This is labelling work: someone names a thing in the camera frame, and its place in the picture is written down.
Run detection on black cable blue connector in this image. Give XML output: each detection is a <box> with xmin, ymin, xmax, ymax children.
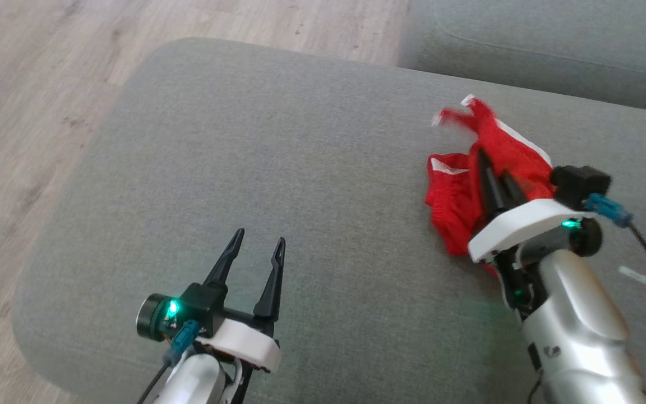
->
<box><xmin>584</xmin><ymin>192</ymin><xmax>646</xmax><ymax>388</ymax></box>
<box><xmin>135</xmin><ymin>320</ymin><xmax>201</xmax><ymax>404</ymax></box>

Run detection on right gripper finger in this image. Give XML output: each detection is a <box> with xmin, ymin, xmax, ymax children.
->
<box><xmin>501</xmin><ymin>171</ymin><xmax>527</xmax><ymax>215</ymax></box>
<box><xmin>477</xmin><ymin>149</ymin><xmax>507</xmax><ymax>229</ymax></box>

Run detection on red shorts white stripes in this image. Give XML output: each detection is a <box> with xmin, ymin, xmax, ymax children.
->
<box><xmin>425</xmin><ymin>94</ymin><xmax>556</xmax><ymax>276</ymax></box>

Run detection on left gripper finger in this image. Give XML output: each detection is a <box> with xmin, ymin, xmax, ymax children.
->
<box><xmin>253</xmin><ymin>237</ymin><xmax>287</xmax><ymax>322</ymax></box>
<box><xmin>202</xmin><ymin>228</ymin><xmax>245</xmax><ymax>288</ymax></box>

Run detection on right black cable blue connector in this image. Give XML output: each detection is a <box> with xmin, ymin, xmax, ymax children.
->
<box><xmin>584</xmin><ymin>192</ymin><xmax>646</xmax><ymax>388</ymax></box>

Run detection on grey sofa seat cushion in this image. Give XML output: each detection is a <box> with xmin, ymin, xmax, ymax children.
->
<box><xmin>12</xmin><ymin>36</ymin><xmax>646</xmax><ymax>404</ymax></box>

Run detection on left black cable blue connector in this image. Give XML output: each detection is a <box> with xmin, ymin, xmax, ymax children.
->
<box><xmin>135</xmin><ymin>320</ymin><xmax>201</xmax><ymax>404</ymax></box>

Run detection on white cable clip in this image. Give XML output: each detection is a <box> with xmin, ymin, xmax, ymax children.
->
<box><xmin>619</xmin><ymin>266</ymin><xmax>646</xmax><ymax>286</ymax></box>

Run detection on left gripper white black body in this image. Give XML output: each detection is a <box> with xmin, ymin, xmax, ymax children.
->
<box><xmin>194</xmin><ymin>307</ymin><xmax>283</xmax><ymax>374</ymax></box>

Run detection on grey sofa side cushion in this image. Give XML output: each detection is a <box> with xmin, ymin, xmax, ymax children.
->
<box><xmin>399</xmin><ymin>0</ymin><xmax>646</xmax><ymax>116</ymax></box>

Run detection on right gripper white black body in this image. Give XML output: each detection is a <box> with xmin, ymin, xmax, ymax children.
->
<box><xmin>467</xmin><ymin>198</ymin><xmax>597</xmax><ymax>264</ymax></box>

